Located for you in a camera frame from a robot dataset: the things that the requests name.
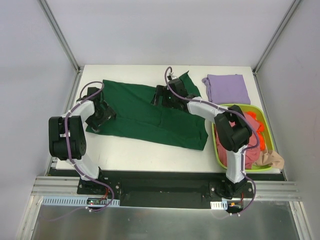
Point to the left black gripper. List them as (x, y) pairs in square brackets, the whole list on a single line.
[(100, 118)]

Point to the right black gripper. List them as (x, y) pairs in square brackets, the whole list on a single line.
[(160, 96)]

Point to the green polo shirt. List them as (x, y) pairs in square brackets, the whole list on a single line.
[(137, 118)]

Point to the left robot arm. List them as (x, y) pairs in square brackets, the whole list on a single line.
[(66, 133)]

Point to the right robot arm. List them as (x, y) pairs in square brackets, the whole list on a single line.
[(232, 129)]

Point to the folded purple t shirt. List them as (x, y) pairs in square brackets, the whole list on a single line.
[(226, 89)]

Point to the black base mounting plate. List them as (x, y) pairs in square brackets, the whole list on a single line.
[(154, 189)]

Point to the orange garment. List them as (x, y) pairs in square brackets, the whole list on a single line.
[(260, 130)]

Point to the pink red t shirt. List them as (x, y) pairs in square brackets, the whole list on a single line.
[(252, 154)]

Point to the lime green plastic basket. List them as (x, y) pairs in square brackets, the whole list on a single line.
[(266, 134)]

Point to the beige garment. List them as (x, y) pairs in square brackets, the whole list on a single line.
[(270, 158)]

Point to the left aluminium frame post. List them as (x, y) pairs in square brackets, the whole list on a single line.
[(59, 34)]

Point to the aluminium frame post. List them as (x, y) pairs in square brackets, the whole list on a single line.
[(277, 34), (59, 34)]

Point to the aluminium front rail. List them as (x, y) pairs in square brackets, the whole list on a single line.
[(265, 190)]

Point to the left white cable duct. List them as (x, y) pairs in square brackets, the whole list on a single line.
[(76, 201)]

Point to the white cable duct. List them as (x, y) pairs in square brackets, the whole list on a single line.
[(76, 201), (219, 205)]

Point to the right white cable duct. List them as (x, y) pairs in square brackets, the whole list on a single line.
[(219, 205)]

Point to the right aluminium frame post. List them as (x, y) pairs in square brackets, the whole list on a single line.
[(277, 34)]

